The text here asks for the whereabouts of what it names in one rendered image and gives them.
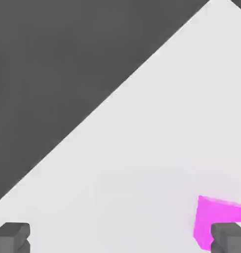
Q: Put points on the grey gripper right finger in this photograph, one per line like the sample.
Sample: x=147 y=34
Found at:
x=229 y=239

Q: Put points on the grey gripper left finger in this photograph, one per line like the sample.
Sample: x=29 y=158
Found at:
x=10 y=238

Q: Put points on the small magenta cube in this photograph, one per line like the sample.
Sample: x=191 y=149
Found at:
x=206 y=217

